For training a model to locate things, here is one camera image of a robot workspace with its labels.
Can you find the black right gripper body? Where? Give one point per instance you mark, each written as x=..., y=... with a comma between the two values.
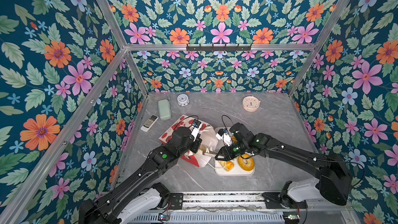
x=236, y=149

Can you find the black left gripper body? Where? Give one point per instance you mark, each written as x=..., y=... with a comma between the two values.
x=194, y=145

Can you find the braided fake bread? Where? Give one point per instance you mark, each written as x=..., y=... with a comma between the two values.
x=226, y=165

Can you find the red white paper bag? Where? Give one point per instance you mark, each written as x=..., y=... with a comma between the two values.
x=181, y=131

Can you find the fake bagel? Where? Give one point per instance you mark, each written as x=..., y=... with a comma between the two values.
x=246, y=162

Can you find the yellow fake croissant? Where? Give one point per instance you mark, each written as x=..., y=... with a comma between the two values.
x=234, y=140

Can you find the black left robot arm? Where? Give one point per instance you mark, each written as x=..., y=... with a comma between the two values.
x=106, y=210

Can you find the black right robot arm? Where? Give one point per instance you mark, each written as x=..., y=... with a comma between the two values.
x=331, y=179

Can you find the green glasses case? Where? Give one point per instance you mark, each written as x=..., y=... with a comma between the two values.
x=164, y=109

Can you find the white round alarm clock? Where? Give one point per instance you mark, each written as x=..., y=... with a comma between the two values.
x=183, y=100

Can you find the white remote control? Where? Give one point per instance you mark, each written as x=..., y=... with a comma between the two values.
x=149, y=123

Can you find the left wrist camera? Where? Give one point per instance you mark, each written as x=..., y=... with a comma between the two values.
x=196, y=129

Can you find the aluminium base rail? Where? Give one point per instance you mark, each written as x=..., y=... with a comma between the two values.
x=242, y=201

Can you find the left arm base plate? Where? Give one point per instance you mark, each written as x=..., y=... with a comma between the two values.
x=173, y=201

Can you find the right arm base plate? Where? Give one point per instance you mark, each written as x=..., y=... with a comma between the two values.
x=276, y=200

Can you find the black hook rail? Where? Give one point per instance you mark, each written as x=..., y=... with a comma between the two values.
x=219, y=47

